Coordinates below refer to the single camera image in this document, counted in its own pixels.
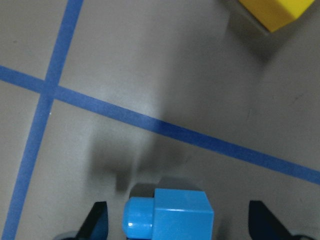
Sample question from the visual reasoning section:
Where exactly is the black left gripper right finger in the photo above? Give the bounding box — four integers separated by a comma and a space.
248, 200, 293, 240

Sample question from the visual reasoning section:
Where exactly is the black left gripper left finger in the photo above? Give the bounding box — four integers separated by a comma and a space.
74, 201, 109, 240

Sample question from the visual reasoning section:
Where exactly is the blue toy block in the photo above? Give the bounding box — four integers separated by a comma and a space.
122, 188, 214, 240

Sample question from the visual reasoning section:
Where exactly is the yellow toy block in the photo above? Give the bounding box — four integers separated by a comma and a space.
238, 0, 315, 33

